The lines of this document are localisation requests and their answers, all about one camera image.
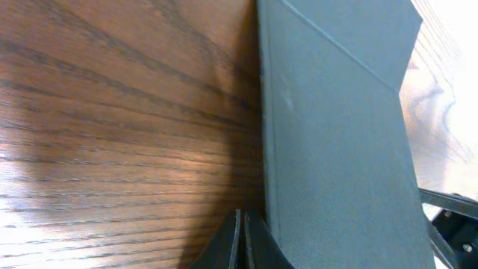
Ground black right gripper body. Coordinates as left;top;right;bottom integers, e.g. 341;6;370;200
419;188;477;269

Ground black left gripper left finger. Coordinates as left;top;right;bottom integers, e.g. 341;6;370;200
190;209;241;269

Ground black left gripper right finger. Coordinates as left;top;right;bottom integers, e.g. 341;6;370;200
244;211;294;269

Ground dark green box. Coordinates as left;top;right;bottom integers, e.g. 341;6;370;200
258;0;435;269

